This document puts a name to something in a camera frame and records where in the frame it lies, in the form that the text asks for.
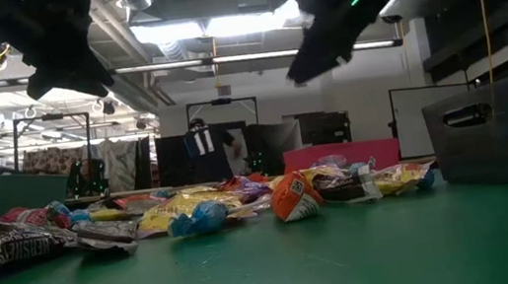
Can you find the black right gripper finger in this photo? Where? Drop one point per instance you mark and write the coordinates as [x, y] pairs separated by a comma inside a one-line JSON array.
[[338, 50], [307, 62]]

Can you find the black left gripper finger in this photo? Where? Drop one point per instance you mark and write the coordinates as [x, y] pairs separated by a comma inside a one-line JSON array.
[[46, 79], [90, 75]]

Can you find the blue lollipop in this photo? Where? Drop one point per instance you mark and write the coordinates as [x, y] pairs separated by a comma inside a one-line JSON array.
[[79, 217], [209, 216], [427, 179], [357, 167]]

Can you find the brown Hershey's chocolate bar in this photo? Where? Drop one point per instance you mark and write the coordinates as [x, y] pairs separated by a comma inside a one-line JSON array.
[[105, 232], [4, 245], [345, 189]]

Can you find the purple candy packet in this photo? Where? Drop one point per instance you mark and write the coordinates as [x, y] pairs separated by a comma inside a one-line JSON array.
[[253, 191]]

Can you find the long ceiling light bar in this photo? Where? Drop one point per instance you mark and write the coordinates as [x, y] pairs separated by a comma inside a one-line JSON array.
[[252, 56]]

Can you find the black cabinet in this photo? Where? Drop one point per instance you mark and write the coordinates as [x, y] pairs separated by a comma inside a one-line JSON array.
[[326, 127]]

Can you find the patterned hanging cloth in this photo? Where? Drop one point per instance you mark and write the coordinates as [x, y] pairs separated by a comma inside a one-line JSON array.
[[52, 160]]

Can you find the pale hanging cloth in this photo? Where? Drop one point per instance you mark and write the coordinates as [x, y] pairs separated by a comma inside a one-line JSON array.
[[120, 163]]

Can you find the red plastic bin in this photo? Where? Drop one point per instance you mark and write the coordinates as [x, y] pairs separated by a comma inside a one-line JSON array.
[[360, 152]]

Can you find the black upright panel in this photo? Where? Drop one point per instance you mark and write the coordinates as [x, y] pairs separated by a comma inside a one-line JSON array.
[[172, 161]]

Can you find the teal translucent round container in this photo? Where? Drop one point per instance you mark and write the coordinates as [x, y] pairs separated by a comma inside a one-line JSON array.
[[3, 202]]

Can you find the person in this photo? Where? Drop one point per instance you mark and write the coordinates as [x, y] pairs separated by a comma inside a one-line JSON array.
[[207, 148]]

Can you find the green table mat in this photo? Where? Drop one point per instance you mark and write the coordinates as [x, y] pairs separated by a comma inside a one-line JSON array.
[[272, 269]]

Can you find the black gantry frame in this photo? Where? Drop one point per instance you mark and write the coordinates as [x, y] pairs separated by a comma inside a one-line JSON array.
[[221, 101], [51, 117]]

